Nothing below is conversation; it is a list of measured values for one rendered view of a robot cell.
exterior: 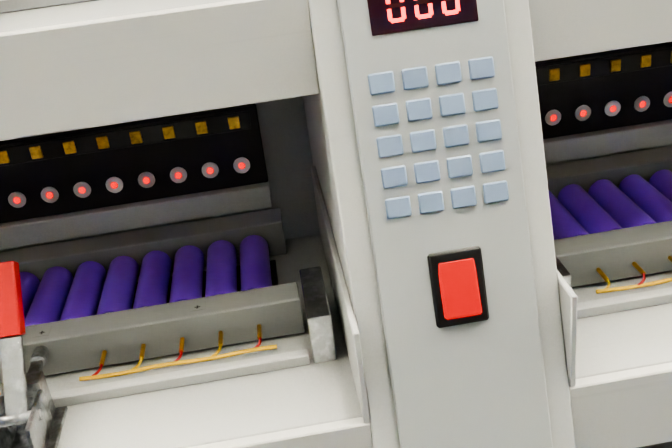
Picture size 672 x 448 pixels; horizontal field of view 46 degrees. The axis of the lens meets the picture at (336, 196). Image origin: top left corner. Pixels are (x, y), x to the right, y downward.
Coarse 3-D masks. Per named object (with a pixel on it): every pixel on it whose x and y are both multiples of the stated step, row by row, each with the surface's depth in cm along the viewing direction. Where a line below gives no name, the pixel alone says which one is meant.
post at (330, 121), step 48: (336, 0) 33; (336, 48) 34; (528, 48) 34; (336, 96) 34; (528, 96) 35; (336, 144) 34; (528, 144) 35; (336, 192) 35; (528, 192) 35; (336, 240) 40; (384, 336) 35; (384, 384) 36; (384, 432) 36
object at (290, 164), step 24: (264, 120) 54; (288, 120) 54; (264, 144) 54; (288, 144) 54; (288, 168) 54; (288, 192) 54; (312, 192) 55; (216, 216) 54; (288, 216) 55; (312, 216) 55
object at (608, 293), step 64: (576, 64) 51; (640, 64) 51; (576, 128) 53; (640, 128) 53; (576, 192) 50; (640, 192) 49; (576, 256) 43; (640, 256) 43; (576, 320) 35; (640, 320) 41; (576, 384) 37; (640, 384) 37
